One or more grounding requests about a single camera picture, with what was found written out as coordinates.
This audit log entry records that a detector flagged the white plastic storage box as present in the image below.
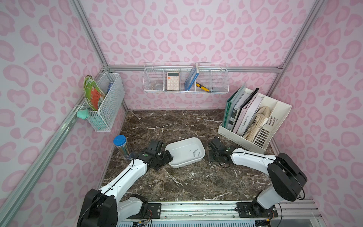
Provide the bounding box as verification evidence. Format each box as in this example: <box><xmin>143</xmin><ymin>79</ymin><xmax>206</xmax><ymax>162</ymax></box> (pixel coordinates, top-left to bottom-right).
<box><xmin>165</xmin><ymin>137</ymin><xmax>206</xmax><ymax>168</ymax></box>

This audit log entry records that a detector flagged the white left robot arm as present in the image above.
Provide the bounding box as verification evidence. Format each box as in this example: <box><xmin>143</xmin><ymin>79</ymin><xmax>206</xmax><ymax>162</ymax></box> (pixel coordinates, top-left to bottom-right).
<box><xmin>76</xmin><ymin>140</ymin><xmax>173</xmax><ymax>227</ymax></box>

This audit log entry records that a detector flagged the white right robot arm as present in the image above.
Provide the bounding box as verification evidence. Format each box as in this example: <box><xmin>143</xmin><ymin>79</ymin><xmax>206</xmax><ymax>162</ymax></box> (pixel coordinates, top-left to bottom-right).
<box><xmin>209</xmin><ymin>137</ymin><xmax>307</xmax><ymax>216</ymax></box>

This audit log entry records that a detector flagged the blue lidded metal can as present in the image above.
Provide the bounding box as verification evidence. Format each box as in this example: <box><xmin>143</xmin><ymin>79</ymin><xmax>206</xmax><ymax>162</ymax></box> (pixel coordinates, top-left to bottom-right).
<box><xmin>113</xmin><ymin>135</ymin><xmax>134</xmax><ymax>161</ymax></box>

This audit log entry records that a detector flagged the pink white binder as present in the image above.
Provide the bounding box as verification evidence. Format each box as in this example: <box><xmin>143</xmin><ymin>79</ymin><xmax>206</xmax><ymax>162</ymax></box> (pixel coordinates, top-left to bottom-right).
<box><xmin>232</xmin><ymin>92</ymin><xmax>263</xmax><ymax>136</ymax></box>

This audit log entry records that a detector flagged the green folder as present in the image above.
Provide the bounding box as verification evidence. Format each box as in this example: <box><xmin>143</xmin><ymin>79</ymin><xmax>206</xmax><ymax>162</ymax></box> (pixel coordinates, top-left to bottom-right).
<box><xmin>222</xmin><ymin>83</ymin><xmax>246</xmax><ymax>128</ymax></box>

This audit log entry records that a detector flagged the beige paper stack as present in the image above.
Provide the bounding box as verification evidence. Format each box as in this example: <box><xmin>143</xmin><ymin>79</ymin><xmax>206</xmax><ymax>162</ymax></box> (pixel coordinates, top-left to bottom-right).
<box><xmin>243</xmin><ymin>106</ymin><xmax>271</xmax><ymax>142</ymax></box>

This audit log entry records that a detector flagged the yellow utility knife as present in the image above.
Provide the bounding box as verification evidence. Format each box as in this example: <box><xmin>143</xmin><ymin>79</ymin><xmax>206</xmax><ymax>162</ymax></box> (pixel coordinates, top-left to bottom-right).
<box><xmin>196</xmin><ymin>82</ymin><xmax>210</xmax><ymax>92</ymax></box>

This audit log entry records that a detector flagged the clear tape roll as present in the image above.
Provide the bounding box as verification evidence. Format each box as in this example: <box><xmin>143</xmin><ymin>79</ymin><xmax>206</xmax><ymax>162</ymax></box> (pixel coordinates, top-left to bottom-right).
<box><xmin>152</xmin><ymin>81</ymin><xmax>164</xmax><ymax>91</ymax></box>

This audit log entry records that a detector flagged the beige desktop file organizer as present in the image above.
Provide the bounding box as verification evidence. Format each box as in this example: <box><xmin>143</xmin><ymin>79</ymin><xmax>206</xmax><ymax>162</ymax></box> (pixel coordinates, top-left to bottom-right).
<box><xmin>218</xmin><ymin>87</ymin><xmax>292</xmax><ymax>154</ymax></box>

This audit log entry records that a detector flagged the black binder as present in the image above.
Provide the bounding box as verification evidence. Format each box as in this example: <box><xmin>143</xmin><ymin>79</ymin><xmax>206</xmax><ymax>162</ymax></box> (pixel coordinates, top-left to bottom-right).
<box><xmin>227</xmin><ymin>88</ymin><xmax>260</xmax><ymax>133</ymax></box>

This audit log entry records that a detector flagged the blue book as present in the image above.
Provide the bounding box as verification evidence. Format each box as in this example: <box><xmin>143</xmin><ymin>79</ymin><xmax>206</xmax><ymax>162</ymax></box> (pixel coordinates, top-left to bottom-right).
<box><xmin>184</xmin><ymin>63</ymin><xmax>199</xmax><ymax>91</ymax></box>

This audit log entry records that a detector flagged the white calculator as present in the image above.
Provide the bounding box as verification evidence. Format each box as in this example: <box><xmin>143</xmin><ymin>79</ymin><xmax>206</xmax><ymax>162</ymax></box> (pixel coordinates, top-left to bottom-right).
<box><xmin>166</xmin><ymin>72</ymin><xmax>180</xmax><ymax>91</ymax></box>

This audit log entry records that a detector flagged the green red snack bag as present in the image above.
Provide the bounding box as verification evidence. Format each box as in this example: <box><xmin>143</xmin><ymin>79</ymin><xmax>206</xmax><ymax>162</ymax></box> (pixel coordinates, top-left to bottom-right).
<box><xmin>83</xmin><ymin>75</ymin><xmax>106</xmax><ymax>111</ymax></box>

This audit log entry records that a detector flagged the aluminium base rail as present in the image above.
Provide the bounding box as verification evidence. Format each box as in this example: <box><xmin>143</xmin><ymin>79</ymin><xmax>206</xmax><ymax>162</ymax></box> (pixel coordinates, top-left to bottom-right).
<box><xmin>121</xmin><ymin>200</ymin><xmax>321</xmax><ymax>222</ymax></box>

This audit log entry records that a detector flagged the white mesh wall basket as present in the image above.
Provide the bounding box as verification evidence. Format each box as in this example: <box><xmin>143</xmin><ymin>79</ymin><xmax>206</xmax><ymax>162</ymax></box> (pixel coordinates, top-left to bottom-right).
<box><xmin>81</xmin><ymin>72</ymin><xmax>125</xmax><ymax>132</ymax></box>

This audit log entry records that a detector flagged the white wire wall shelf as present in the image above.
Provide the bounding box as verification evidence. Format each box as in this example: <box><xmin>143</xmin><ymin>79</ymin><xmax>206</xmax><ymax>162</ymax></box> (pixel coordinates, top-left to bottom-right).
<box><xmin>143</xmin><ymin>63</ymin><xmax>229</xmax><ymax>94</ymax></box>

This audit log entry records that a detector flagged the mint green wall hook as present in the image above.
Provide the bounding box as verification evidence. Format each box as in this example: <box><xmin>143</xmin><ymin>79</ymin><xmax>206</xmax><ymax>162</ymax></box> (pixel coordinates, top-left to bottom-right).
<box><xmin>77</xmin><ymin>109</ymin><xmax>90</xmax><ymax>120</ymax></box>

